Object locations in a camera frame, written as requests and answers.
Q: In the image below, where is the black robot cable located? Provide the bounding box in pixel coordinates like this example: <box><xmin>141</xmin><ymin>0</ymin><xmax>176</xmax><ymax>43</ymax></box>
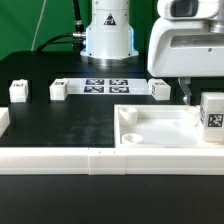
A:
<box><xmin>72</xmin><ymin>0</ymin><xmax>84</xmax><ymax>51</ymax></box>

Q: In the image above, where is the white U-shaped fence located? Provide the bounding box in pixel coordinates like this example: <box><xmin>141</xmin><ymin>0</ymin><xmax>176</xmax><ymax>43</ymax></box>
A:
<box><xmin>0</xmin><ymin>107</ymin><xmax>224</xmax><ymax>176</ymax></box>

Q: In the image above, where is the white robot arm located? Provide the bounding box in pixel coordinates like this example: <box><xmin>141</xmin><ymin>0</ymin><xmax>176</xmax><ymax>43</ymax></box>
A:
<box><xmin>81</xmin><ymin>0</ymin><xmax>224</xmax><ymax>102</ymax></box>

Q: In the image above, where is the black table cable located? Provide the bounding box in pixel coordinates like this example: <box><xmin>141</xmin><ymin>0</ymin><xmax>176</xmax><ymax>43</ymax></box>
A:
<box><xmin>35</xmin><ymin>32</ymin><xmax>84</xmax><ymax>53</ymax></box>

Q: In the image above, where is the AprilTag marker sheet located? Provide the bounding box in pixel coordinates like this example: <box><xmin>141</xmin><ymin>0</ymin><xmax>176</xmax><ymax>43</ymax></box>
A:
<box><xmin>67</xmin><ymin>78</ymin><xmax>149</xmax><ymax>95</ymax></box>

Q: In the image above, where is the white thin cable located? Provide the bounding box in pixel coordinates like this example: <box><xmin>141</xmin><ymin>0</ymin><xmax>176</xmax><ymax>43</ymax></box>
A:
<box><xmin>31</xmin><ymin>0</ymin><xmax>48</xmax><ymax>52</ymax></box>

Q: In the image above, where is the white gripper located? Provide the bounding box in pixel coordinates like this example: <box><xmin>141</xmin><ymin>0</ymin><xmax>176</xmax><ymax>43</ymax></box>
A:
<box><xmin>147</xmin><ymin>0</ymin><xmax>224</xmax><ymax>105</ymax></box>

